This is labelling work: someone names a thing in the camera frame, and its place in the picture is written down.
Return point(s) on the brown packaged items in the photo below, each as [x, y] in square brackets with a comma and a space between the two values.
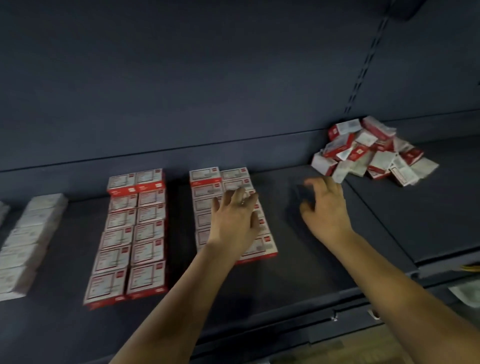
[471, 266]

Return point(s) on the person's right hand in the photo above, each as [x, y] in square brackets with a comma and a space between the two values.
[328, 214]

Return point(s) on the clear packaged insoles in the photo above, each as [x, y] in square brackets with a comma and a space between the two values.
[469, 291]

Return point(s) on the dark metal shelf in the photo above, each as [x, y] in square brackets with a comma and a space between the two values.
[187, 67]

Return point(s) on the person's left hand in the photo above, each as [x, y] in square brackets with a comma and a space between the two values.
[234, 225]

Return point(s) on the pile of red white boxes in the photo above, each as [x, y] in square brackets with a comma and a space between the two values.
[371, 150]

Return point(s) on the person's left forearm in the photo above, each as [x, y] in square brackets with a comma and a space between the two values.
[176, 315]

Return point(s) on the person's right forearm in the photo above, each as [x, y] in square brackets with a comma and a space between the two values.
[405, 300]

